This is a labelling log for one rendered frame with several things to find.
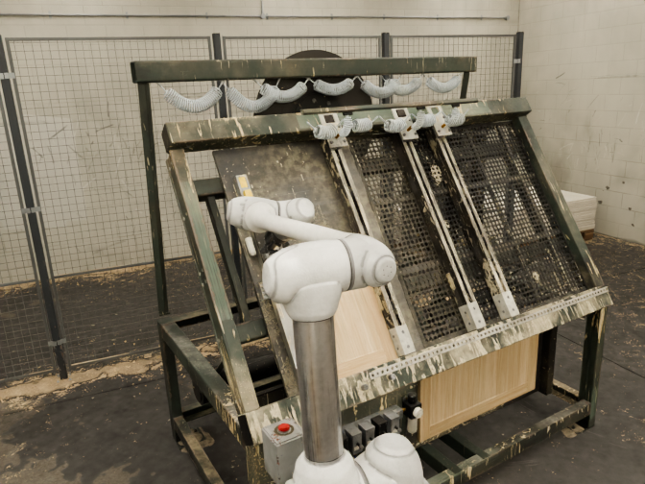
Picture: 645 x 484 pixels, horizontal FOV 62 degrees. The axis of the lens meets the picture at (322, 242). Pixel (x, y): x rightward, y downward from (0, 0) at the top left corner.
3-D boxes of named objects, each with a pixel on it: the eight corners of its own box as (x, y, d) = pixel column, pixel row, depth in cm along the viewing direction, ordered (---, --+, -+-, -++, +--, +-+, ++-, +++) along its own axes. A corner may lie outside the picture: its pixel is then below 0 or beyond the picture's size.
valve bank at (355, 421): (335, 495, 202) (332, 440, 195) (316, 472, 214) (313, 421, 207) (435, 447, 226) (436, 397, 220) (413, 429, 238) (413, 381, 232)
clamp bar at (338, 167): (393, 358, 236) (423, 349, 216) (309, 123, 263) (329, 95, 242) (410, 352, 241) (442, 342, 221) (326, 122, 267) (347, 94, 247)
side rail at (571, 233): (580, 292, 309) (596, 287, 300) (505, 125, 334) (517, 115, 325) (588, 289, 313) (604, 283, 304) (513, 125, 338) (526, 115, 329)
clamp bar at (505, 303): (498, 321, 269) (534, 309, 249) (414, 114, 295) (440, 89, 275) (512, 316, 274) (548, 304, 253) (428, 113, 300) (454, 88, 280)
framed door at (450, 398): (417, 440, 281) (419, 443, 279) (418, 345, 266) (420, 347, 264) (532, 387, 324) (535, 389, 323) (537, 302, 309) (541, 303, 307)
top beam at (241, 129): (166, 155, 226) (170, 143, 217) (160, 133, 228) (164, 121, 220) (520, 119, 333) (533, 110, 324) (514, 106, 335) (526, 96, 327)
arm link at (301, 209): (301, 211, 194) (267, 207, 189) (319, 193, 181) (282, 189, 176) (303, 239, 190) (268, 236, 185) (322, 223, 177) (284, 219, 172)
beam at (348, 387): (245, 447, 204) (253, 447, 194) (236, 415, 206) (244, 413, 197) (597, 308, 311) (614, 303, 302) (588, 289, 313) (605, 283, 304)
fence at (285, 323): (299, 393, 214) (303, 392, 210) (232, 180, 235) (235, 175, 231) (310, 389, 216) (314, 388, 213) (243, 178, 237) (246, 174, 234)
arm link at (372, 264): (372, 226, 143) (325, 231, 138) (408, 241, 127) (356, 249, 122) (373, 272, 146) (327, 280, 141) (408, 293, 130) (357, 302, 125)
